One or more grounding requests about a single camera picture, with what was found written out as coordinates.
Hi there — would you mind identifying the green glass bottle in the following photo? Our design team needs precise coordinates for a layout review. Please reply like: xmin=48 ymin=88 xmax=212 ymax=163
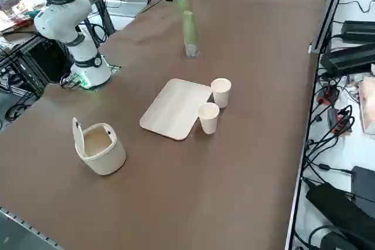
xmin=182 ymin=10 xmax=202 ymax=59

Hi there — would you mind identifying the metal rail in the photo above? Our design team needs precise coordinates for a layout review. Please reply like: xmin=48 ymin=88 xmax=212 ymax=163
xmin=0 ymin=207 xmax=64 ymax=250

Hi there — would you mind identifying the orange black plug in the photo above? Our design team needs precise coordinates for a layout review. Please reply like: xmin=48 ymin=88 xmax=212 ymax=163
xmin=330 ymin=106 xmax=355 ymax=136

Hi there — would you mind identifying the large black power brick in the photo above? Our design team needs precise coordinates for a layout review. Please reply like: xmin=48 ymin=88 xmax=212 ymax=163
xmin=306 ymin=181 xmax=375 ymax=245

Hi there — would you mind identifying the pink tissue box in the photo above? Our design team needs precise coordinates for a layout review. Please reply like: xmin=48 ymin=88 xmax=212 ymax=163
xmin=359 ymin=76 xmax=375 ymax=135

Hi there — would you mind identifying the long black power adapter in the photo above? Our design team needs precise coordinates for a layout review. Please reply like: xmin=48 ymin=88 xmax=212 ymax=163
xmin=319 ymin=43 xmax=375 ymax=77

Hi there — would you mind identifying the white disposable paper cup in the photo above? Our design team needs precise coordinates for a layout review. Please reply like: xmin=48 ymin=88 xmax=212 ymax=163
xmin=210 ymin=77 xmax=232 ymax=109
xmin=197 ymin=102 xmax=220 ymax=135

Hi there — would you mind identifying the aluminium frame post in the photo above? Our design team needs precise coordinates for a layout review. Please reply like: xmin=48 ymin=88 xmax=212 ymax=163
xmin=308 ymin=0 xmax=352 ymax=54

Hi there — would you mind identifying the small white lidded bin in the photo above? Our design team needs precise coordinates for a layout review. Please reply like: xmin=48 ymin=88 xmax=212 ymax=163
xmin=72 ymin=117 xmax=127 ymax=176

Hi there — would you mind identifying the flat black box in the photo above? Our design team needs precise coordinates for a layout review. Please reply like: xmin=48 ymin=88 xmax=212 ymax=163
xmin=350 ymin=165 xmax=375 ymax=213

